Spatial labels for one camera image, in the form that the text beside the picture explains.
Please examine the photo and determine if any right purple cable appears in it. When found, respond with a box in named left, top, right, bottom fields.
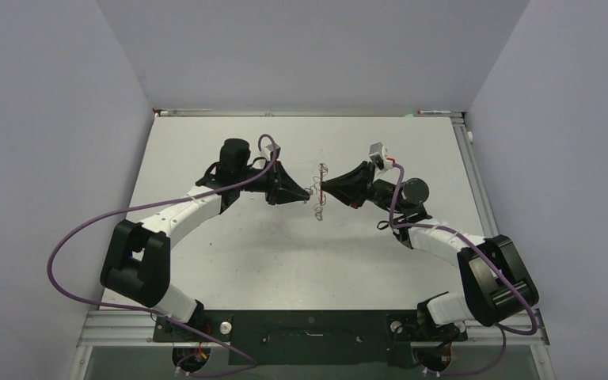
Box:
left=387, top=162, right=539, bottom=378

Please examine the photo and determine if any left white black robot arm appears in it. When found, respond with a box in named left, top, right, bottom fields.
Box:
left=100, top=138, right=310, bottom=340

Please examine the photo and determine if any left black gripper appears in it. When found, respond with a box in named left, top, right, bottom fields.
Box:
left=235, top=158, right=309, bottom=206

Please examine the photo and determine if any purple cable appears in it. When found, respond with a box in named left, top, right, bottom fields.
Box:
left=46, top=134, right=279, bottom=378
left=387, top=162, right=539, bottom=378

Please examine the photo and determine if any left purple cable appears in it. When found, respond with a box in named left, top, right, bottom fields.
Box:
left=46, top=134, right=279, bottom=378

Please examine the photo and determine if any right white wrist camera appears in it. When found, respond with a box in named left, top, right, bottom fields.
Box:
left=368, top=142, right=395, bottom=173

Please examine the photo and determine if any back aluminium rail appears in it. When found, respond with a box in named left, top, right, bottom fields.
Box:
left=154, top=109, right=465, bottom=119

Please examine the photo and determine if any front aluminium rail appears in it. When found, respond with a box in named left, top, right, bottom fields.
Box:
left=77, top=309, right=550, bottom=348

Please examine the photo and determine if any right aluminium rail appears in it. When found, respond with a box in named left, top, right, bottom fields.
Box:
left=450, top=112, right=500, bottom=236

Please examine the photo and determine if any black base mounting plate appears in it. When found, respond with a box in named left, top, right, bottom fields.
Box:
left=153, top=310, right=468, bottom=367

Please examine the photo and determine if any aluminium rail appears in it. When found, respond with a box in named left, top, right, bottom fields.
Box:
left=450, top=112, right=500, bottom=236
left=77, top=309, right=550, bottom=348
left=154, top=109, right=465, bottom=119

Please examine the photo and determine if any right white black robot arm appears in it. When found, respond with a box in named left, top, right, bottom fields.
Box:
left=320, top=161, right=539, bottom=339

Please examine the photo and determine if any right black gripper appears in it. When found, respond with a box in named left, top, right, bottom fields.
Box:
left=322, top=160, right=408, bottom=215

